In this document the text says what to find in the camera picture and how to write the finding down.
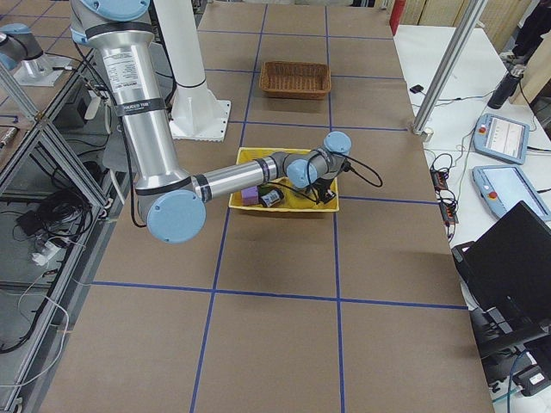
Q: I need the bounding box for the black water bottle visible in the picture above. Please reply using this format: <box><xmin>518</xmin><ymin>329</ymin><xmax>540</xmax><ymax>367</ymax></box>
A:
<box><xmin>487</xmin><ymin>65</ymin><xmax>526</xmax><ymax>109</ymax></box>

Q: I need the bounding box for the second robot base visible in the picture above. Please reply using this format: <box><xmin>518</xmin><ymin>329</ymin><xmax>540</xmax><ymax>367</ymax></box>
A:
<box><xmin>1</xmin><ymin>23</ymin><xmax>60</xmax><ymax>87</ymax></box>

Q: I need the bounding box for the black tin can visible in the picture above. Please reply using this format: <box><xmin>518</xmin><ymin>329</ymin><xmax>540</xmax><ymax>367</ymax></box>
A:
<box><xmin>259</xmin><ymin>188</ymin><xmax>284</xmax><ymax>208</ymax></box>

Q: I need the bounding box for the aluminium frame rack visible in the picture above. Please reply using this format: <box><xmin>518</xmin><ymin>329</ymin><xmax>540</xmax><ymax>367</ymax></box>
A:
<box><xmin>1</xmin><ymin>64</ymin><xmax>121</xmax><ymax>412</ymax></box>

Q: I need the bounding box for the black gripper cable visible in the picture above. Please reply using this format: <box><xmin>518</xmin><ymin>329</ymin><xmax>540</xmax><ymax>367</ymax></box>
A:
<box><xmin>342</xmin><ymin>155</ymin><xmax>384</xmax><ymax>188</ymax></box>

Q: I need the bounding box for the purple block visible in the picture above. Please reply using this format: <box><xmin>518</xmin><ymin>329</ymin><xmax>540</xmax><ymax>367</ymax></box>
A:
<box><xmin>240</xmin><ymin>187</ymin><xmax>259</xmax><ymax>207</ymax></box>

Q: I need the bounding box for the lower teach pendant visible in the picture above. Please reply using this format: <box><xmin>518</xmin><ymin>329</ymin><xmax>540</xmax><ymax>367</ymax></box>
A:
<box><xmin>472</xmin><ymin>165</ymin><xmax>550</xmax><ymax>222</ymax></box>

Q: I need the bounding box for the aluminium post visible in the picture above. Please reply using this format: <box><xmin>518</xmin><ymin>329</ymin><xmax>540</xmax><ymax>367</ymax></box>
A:
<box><xmin>411</xmin><ymin>0</ymin><xmax>487</xmax><ymax>142</ymax></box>

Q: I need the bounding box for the brown wicker basket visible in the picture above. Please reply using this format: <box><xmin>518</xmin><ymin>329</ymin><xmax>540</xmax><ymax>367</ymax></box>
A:
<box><xmin>259</xmin><ymin>61</ymin><xmax>331</xmax><ymax>100</ymax></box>

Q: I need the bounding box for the black laptop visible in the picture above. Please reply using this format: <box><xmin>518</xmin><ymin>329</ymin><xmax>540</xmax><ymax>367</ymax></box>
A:
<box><xmin>452</xmin><ymin>201</ymin><xmax>550</xmax><ymax>360</ymax></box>

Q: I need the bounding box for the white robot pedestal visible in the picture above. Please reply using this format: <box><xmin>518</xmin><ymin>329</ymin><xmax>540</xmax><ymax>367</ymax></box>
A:
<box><xmin>154</xmin><ymin>0</ymin><xmax>232</xmax><ymax>142</ymax></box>

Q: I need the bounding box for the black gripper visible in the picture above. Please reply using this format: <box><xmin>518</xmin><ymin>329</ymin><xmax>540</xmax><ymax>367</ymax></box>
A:
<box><xmin>311</xmin><ymin>178</ymin><xmax>336</xmax><ymax>204</ymax></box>

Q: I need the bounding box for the yellow woven basket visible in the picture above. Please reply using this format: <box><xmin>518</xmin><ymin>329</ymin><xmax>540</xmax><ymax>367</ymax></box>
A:
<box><xmin>227</xmin><ymin>146</ymin><xmax>341</xmax><ymax>214</ymax></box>

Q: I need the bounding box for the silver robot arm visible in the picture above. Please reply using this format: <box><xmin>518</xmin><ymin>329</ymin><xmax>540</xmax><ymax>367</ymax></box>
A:
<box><xmin>71</xmin><ymin>1</ymin><xmax>351</xmax><ymax>243</ymax></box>

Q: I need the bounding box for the upper teach pendant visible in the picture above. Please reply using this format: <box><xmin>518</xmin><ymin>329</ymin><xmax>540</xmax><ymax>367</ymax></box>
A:
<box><xmin>473</xmin><ymin>114</ymin><xmax>530</xmax><ymax>165</ymax></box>

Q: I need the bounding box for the teach pendant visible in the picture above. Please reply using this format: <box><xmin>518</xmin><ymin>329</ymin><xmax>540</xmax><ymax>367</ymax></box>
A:
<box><xmin>473</xmin><ymin>114</ymin><xmax>530</xmax><ymax>165</ymax></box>
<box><xmin>472</xmin><ymin>165</ymin><xmax>550</xmax><ymax>222</ymax></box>

